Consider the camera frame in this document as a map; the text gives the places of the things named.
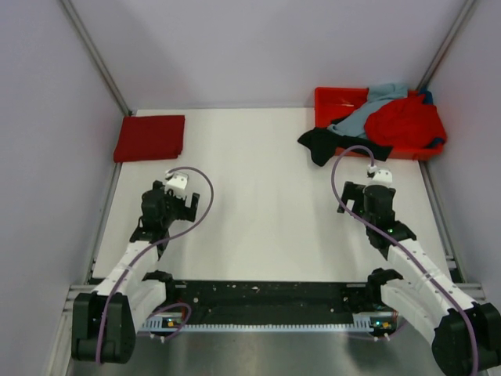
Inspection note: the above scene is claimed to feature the dark red t shirt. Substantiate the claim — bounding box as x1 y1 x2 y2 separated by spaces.
113 115 186 163

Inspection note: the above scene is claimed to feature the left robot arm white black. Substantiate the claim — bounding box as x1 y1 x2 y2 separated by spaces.
71 172 200 364

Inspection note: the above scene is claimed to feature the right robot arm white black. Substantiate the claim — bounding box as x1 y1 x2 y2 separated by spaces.
337 182 500 375

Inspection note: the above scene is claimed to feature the black t shirt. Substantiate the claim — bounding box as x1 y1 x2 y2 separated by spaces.
297 128 393 167

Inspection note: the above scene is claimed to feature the light blue t shirt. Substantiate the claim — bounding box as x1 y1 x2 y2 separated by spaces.
327 83 409 139

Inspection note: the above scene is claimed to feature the bright red t shirt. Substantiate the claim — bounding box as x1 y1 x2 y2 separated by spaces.
364 95 448 149

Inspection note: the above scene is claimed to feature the red plastic bin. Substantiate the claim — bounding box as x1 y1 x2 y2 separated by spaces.
314 87 444 161

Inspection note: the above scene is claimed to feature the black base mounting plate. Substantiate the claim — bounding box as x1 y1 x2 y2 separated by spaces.
163 280 391 324

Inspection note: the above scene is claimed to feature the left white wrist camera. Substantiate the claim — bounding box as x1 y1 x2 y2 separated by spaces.
164 170 189 200

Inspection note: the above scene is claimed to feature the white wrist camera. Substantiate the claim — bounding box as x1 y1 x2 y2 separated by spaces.
367 164 393 188
164 170 189 200

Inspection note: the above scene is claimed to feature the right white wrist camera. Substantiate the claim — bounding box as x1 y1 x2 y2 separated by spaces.
367 164 393 188

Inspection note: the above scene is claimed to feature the right aluminium side rail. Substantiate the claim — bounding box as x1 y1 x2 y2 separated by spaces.
419 161 466 283

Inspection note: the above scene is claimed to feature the grey slotted cable duct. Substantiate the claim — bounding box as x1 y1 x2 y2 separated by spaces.
139 313 398 336

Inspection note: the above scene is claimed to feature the right aluminium corner post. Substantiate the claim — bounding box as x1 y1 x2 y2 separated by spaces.
416 0 480 91

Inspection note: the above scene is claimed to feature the aluminium corner post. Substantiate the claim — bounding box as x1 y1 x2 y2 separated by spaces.
416 0 480 91
57 0 132 116

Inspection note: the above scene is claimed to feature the left aluminium corner post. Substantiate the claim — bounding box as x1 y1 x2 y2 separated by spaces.
57 0 132 116

